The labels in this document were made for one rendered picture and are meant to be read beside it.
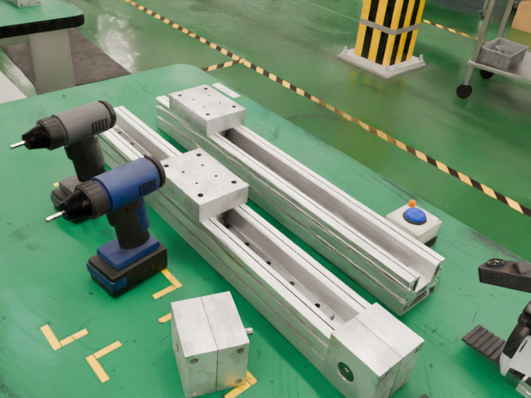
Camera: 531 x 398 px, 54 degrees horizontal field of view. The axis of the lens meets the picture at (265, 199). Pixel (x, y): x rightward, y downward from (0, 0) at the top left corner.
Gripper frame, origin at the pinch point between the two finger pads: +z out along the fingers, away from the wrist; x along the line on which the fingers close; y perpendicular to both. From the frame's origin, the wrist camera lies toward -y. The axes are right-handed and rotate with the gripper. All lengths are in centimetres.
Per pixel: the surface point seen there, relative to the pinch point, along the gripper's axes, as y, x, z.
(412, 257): -21.7, 2.1, -3.4
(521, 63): -132, 290, 55
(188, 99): -85, -3, -9
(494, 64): -138, 266, 53
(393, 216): -31.7, 9.5, -2.7
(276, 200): -50, -5, -2
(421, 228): -26.1, 11.2, -2.7
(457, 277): -16.5, 12.2, 3.3
